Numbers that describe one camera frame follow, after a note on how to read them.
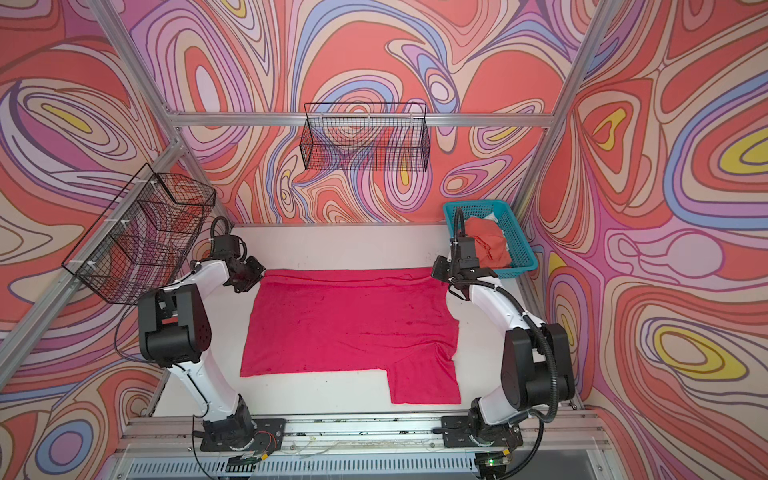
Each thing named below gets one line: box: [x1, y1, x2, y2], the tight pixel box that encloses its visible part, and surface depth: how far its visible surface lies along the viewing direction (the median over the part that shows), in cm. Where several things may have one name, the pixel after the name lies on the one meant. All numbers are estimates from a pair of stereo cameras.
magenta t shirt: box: [240, 267, 461, 405], surface depth 93 cm
